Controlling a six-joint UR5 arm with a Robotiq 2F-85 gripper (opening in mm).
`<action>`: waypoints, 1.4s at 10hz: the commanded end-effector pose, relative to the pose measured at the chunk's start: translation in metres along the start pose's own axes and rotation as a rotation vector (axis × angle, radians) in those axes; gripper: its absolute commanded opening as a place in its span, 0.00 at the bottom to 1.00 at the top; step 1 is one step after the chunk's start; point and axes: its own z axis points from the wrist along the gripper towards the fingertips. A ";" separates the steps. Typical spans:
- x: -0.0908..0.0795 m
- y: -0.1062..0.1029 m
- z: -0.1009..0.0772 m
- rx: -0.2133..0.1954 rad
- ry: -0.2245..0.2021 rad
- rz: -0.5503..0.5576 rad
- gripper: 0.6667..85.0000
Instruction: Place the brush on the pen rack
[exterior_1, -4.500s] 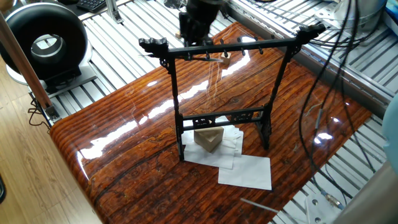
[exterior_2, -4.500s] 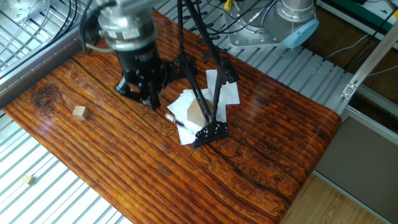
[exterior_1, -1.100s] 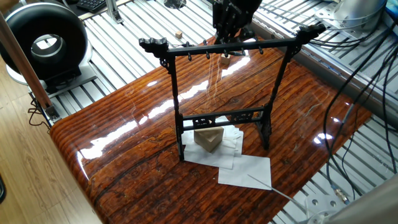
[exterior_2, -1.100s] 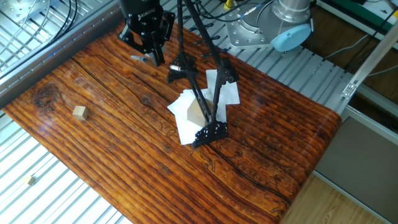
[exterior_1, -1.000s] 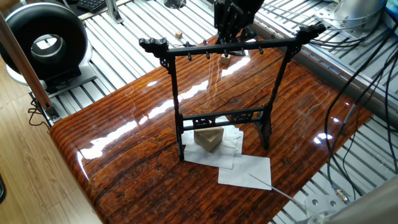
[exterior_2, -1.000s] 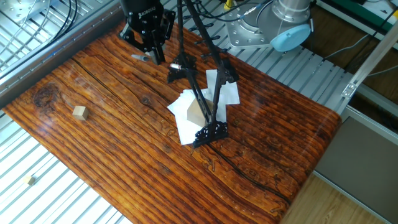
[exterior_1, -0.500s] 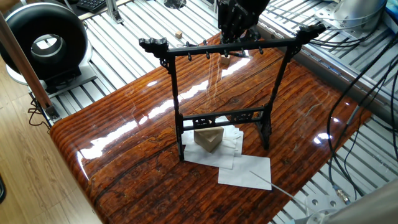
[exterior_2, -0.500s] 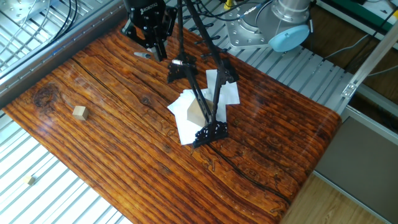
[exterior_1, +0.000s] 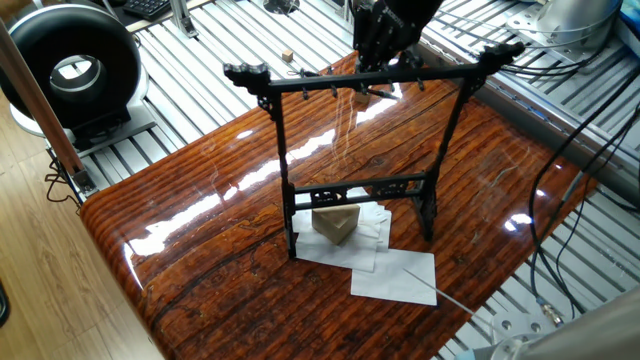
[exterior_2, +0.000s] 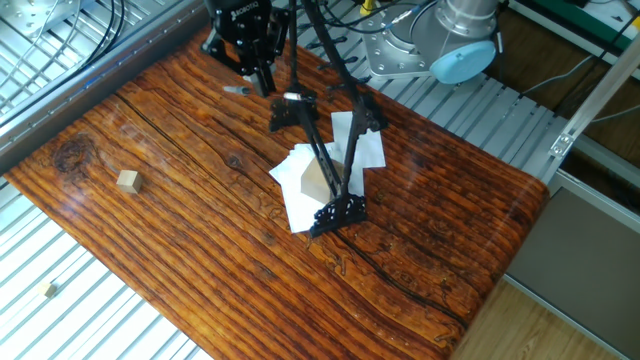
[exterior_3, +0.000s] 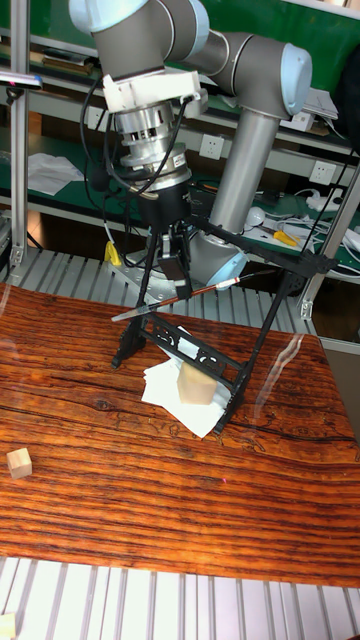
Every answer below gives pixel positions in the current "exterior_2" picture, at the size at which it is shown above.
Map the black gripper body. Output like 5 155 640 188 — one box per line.
202 0 293 73

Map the thin calligraphy brush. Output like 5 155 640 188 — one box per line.
221 86 307 103

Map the white paper sheet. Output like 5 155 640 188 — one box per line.
284 180 367 234
329 109 387 170
268 142 336 201

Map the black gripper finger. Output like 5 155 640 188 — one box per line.
258 44 280 98
238 48 265 97

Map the green board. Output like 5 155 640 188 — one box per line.
574 0 640 51

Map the white aluminium frame post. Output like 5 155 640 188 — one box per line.
547 35 640 161

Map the small wooden cube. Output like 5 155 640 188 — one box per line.
116 169 140 193

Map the grey robot base column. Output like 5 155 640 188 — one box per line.
436 0 503 45

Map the black metal pen rack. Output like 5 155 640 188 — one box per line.
268 0 388 240

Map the large wooden block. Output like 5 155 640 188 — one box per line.
302 160 347 203

